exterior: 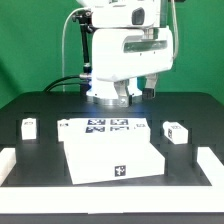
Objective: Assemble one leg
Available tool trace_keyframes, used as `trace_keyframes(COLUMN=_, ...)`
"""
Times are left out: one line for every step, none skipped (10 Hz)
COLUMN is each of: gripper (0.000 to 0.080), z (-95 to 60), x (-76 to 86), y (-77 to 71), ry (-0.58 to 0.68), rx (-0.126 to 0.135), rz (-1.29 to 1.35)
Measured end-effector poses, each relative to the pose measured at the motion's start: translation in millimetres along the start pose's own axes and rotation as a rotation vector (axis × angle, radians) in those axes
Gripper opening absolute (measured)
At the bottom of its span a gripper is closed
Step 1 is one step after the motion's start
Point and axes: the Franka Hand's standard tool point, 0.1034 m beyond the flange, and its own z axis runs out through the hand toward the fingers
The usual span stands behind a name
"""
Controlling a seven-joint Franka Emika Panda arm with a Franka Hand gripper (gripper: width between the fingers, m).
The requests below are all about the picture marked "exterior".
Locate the white U-shaped obstacle fence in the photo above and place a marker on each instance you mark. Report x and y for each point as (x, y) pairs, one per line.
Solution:
(99, 200)

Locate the white square tabletop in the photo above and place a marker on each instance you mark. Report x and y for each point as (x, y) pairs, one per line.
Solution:
(98, 157)

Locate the black camera on stand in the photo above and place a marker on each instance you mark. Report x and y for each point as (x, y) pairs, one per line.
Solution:
(84, 19)

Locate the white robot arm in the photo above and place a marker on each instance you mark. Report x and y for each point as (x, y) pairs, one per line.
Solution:
(147, 15)

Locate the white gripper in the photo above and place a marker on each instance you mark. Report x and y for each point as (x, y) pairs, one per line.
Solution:
(120, 54)

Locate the white fiducial marker sheet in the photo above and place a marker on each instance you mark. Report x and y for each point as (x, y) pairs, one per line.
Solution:
(104, 125)

